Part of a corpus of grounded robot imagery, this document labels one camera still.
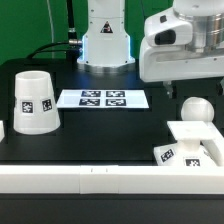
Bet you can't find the white lamp base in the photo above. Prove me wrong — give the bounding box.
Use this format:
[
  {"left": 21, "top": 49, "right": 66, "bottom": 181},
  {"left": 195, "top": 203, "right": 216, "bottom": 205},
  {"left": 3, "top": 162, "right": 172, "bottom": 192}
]
[{"left": 154, "top": 121, "right": 218, "bottom": 167}]

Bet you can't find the white lamp shade cone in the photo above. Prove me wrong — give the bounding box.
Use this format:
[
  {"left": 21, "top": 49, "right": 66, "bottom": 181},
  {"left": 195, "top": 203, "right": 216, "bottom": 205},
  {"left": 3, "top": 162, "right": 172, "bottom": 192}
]
[{"left": 13, "top": 71, "right": 60, "bottom": 135}]

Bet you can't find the white left fence block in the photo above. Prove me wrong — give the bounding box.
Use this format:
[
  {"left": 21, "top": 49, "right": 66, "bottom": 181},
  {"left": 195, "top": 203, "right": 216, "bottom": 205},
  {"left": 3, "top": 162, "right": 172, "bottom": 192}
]
[{"left": 0, "top": 120, "right": 5, "bottom": 142}]

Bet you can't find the white front fence bar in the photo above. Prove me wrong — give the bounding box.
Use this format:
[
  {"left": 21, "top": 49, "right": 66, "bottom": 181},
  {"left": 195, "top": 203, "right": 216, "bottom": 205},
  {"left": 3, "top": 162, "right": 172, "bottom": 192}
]
[{"left": 0, "top": 165, "right": 224, "bottom": 195}]

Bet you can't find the white right fence bar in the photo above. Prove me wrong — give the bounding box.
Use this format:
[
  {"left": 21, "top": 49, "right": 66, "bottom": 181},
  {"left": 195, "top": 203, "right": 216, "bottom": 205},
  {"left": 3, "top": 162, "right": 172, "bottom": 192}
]
[{"left": 202, "top": 122, "right": 224, "bottom": 167}]

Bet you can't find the black cable bundle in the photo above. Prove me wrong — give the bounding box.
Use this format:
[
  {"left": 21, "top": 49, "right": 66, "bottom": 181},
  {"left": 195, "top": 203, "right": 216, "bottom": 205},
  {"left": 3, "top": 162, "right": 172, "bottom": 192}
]
[{"left": 26, "top": 0, "right": 83, "bottom": 60}]

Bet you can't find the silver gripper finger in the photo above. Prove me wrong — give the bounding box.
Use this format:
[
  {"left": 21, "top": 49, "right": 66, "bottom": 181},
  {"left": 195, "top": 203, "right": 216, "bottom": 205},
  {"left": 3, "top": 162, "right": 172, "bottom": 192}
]
[{"left": 163, "top": 81, "right": 173, "bottom": 98}]

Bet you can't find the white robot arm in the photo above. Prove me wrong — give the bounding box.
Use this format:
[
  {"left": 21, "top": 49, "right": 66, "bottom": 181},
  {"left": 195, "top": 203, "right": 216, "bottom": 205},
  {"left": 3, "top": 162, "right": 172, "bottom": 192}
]
[{"left": 78, "top": 0, "right": 224, "bottom": 90}]

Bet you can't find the white marker sheet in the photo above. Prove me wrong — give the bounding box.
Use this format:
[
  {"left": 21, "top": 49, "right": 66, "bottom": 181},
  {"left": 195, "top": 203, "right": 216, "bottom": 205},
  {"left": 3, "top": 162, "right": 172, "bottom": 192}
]
[{"left": 57, "top": 90, "right": 149, "bottom": 109}]

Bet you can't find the white fence bar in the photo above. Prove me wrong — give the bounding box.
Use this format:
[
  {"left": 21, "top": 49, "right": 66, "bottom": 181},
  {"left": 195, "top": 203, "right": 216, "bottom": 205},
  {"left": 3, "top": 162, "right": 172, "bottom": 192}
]
[
  {"left": 0, "top": 165, "right": 224, "bottom": 195},
  {"left": 202, "top": 122, "right": 224, "bottom": 167}
]

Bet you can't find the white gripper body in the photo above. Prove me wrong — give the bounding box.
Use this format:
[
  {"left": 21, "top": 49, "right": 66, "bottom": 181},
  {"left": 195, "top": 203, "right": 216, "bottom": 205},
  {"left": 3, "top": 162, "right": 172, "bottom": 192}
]
[{"left": 139, "top": 0, "right": 224, "bottom": 82}]

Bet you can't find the white lamp bulb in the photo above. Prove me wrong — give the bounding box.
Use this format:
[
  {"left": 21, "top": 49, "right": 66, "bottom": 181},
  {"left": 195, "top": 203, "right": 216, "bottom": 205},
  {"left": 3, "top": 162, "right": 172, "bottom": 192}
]
[{"left": 181, "top": 97, "right": 214, "bottom": 122}]

